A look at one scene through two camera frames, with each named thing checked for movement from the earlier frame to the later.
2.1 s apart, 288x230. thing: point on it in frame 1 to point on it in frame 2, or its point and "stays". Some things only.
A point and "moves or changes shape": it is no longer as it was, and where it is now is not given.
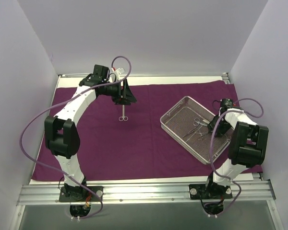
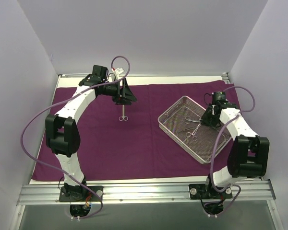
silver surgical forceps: (198, 132) to (188, 134)
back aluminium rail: (149, 75) stays
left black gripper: (122, 91) stays
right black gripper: (216, 125) to (209, 117)
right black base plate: (210, 191) stays
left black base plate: (80, 194) stays
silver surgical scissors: (197, 122) moves or changes shape
